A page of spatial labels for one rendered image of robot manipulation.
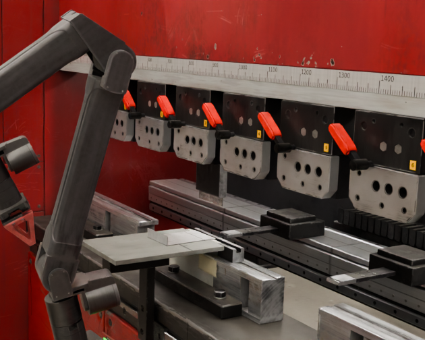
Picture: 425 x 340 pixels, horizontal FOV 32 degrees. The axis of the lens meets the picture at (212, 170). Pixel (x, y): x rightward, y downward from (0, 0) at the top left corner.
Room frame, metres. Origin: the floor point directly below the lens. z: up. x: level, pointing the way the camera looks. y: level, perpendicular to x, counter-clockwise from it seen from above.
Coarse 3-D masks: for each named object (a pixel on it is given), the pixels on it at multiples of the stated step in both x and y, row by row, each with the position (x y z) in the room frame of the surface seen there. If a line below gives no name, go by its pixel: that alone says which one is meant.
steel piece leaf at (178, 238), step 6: (150, 234) 1.65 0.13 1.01; (156, 234) 1.63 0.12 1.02; (162, 234) 1.61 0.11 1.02; (168, 234) 1.68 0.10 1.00; (174, 234) 1.69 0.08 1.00; (180, 234) 1.69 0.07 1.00; (186, 234) 1.69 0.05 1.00; (156, 240) 1.63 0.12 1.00; (162, 240) 1.61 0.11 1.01; (168, 240) 1.63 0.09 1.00; (174, 240) 1.63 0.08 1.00; (180, 240) 1.63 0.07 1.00; (186, 240) 1.64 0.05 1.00; (192, 240) 1.64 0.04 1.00; (198, 240) 1.64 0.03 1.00
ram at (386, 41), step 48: (96, 0) 2.14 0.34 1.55; (144, 0) 1.90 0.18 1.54; (192, 0) 1.70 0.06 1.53; (240, 0) 1.54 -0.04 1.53; (288, 0) 1.41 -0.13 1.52; (336, 0) 1.30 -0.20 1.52; (384, 0) 1.21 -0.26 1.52; (144, 48) 1.89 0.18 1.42; (192, 48) 1.70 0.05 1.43; (240, 48) 1.54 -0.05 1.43; (288, 48) 1.41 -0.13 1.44; (336, 48) 1.30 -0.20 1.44; (384, 48) 1.20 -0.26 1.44; (288, 96) 1.40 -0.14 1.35; (336, 96) 1.29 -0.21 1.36; (384, 96) 1.20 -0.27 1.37
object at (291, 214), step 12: (264, 216) 1.82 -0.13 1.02; (276, 216) 1.79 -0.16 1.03; (288, 216) 1.77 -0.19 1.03; (300, 216) 1.78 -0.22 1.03; (312, 216) 1.78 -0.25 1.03; (252, 228) 1.76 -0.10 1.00; (264, 228) 1.76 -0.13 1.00; (276, 228) 1.77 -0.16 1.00; (288, 228) 1.73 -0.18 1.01; (300, 228) 1.75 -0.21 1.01; (312, 228) 1.77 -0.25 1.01
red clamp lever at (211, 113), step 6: (204, 108) 1.57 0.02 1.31; (210, 108) 1.57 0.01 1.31; (210, 114) 1.56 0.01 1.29; (216, 114) 1.56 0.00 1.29; (210, 120) 1.55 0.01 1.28; (216, 120) 1.54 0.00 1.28; (216, 126) 1.54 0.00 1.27; (222, 126) 1.54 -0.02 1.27; (216, 132) 1.52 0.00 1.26; (222, 132) 1.52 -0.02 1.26; (228, 132) 1.53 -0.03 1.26; (216, 138) 1.53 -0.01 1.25; (222, 138) 1.52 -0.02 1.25; (228, 138) 1.53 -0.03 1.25
